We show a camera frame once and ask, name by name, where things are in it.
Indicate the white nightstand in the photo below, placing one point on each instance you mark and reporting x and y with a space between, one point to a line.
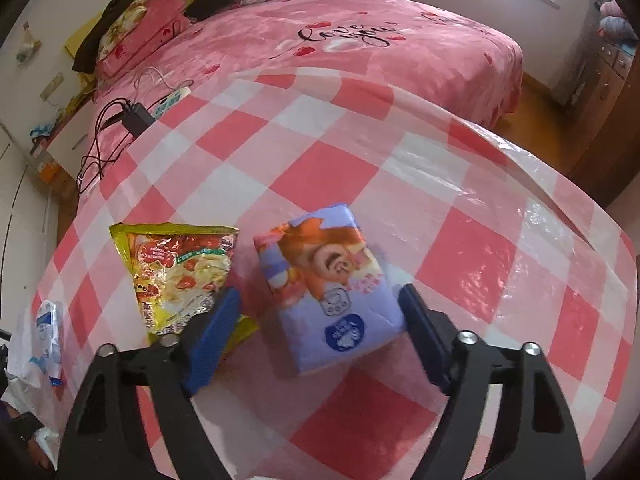
70 130

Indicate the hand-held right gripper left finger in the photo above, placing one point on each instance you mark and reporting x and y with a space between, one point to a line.
210 340

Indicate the stack of folded blankets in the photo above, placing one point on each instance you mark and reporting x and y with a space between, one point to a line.
617 22

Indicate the brown wooden cabinet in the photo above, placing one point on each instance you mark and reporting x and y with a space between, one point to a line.
615 110

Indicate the orange box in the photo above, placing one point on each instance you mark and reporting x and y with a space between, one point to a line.
48 170

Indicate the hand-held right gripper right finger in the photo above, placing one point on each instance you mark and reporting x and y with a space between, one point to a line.
422 335

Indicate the pink printed bedspread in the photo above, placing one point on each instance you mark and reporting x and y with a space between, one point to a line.
350 50

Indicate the pink floral pillow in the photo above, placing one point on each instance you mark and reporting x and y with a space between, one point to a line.
145 35

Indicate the white power strip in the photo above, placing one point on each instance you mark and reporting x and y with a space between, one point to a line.
172 100

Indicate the red checked tablecloth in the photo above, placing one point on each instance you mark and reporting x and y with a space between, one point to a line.
350 160

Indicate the white plastic bag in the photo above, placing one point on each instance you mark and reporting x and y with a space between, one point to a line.
30 390

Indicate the black cloth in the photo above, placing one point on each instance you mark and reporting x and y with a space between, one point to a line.
215 0

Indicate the black charger adapter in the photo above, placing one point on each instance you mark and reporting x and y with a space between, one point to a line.
136 119

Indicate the purple cartoon tissue pack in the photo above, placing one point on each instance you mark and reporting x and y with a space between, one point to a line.
325 285

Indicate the small wall ornament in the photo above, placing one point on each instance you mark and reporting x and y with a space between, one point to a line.
28 45

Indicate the wall socket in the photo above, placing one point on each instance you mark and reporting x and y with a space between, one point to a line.
53 86

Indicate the dark brown cloth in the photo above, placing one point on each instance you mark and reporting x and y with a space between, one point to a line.
100 35

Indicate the yellow instant noodle packet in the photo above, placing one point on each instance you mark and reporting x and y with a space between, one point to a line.
175 270

